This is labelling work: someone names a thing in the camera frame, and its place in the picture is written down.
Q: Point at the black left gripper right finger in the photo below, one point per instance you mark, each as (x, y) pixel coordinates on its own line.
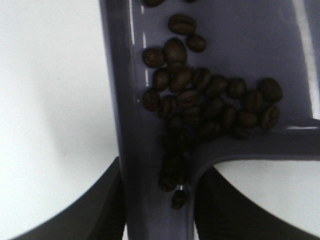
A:
(221, 212)

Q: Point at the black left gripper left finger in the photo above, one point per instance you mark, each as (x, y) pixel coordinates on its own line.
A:
(99, 214)

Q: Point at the pile of coffee beans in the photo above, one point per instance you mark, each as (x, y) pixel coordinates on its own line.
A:
(198, 106)

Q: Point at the purple plastic dustpan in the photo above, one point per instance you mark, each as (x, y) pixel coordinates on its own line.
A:
(248, 38)

